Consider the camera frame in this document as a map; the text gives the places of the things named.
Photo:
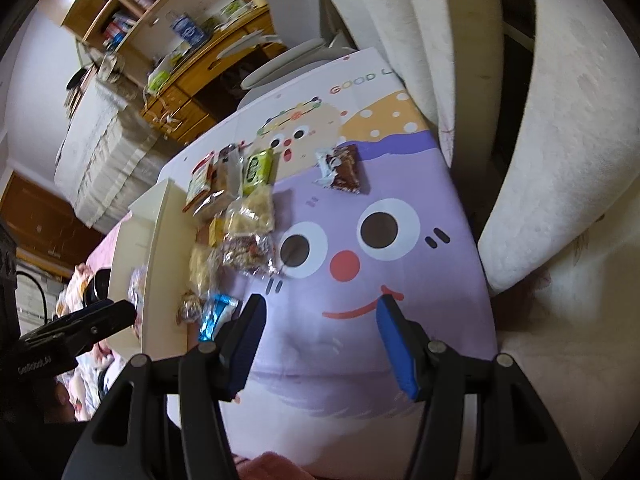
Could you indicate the cartoon printed tablecloth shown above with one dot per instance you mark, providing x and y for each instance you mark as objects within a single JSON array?
[{"x": 321, "y": 390}]

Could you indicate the grey office chair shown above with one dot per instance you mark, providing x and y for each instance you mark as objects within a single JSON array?
[{"x": 312, "y": 33}]

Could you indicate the red white snack pack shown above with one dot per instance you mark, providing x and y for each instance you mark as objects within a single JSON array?
[{"x": 200, "y": 181}]

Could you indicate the brown white chocolate snack pack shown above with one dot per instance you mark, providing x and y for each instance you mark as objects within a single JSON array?
[{"x": 338, "y": 168}]

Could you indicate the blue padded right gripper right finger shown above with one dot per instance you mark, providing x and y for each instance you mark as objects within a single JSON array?
[{"x": 431, "y": 374}]

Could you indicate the blue paper gift bag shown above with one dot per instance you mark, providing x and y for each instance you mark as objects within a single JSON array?
[{"x": 189, "y": 31}]

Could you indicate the clear bag mixed nuts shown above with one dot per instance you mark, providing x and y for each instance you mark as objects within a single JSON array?
[{"x": 251, "y": 254}]

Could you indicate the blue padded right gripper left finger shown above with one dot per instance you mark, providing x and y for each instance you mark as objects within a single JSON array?
[{"x": 211, "y": 373}]

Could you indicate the green rice cracker pack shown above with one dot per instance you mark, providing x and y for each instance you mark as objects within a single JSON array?
[{"x": 257, "y": 170}]

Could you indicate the wooden bookshelf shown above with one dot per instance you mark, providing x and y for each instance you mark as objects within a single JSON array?
[{"x": 138, "y": 30}]

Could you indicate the white paper pastry bag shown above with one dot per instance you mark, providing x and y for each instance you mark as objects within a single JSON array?
[{"x": 226, "y": 186}]

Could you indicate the brown wooden door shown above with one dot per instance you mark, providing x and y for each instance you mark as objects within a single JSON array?
[{"x": 44, "y": 225}]

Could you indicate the cream plastic storage box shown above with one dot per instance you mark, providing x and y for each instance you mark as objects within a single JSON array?
[{"x": 158, "y": 237}]

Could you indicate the green tissue pack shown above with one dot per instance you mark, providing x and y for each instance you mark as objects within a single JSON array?
[{"x": 156, "y": 80}]

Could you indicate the blue foil snack pack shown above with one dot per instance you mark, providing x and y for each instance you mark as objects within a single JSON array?
[{"x": 219, "y": 309}]

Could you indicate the white curtain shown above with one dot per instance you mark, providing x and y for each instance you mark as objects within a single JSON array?
[{"x": 535, "y": 105}]

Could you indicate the wooden desk with drawers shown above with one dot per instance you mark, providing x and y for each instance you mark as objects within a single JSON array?
[{"x": 206, "y": 88}]

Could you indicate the white lace covered bed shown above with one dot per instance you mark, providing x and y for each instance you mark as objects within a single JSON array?
[{"x": 110, "y": 155}]

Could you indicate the clear bag yellow crackers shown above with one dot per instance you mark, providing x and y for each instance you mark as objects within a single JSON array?
[{"x": 251, "y": 214}]

